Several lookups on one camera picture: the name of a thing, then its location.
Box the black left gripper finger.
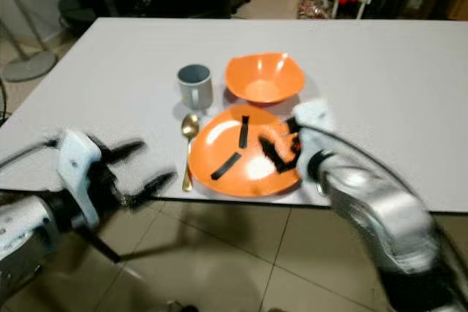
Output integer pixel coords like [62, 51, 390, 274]
[126, 172, 178, 207]
[108, 140, 146, 163]

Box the orange plastic plate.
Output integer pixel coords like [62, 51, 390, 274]
[197, 104, 308, 197]

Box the black tape strip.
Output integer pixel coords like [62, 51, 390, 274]
[239, 116, 249, 148]
[211, 153, 242, 180]

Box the orange plastic bowl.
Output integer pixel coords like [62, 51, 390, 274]
[224, 52, 306, 104]

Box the gold metal spoon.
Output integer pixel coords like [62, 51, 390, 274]
[181, 113, 200, 192]

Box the grey mug with yellow print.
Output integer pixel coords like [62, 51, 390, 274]
[177, 64, 214, 111]

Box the grey standing fan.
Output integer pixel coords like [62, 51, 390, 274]
[0, 0, 57, 83]

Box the black bag with yellow tag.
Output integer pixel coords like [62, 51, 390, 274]
[58, 0, 107, 35]

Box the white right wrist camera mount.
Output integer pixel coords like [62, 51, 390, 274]
[292, 99, 339, 156]

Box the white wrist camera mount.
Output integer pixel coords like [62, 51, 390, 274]
[292, 99, 339, 156]
[57, 129, 108, 229]

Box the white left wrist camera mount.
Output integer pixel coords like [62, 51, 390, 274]
[57, 129, 108, 229]

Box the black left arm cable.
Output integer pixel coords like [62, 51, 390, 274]
[0, 140, 61, 172]

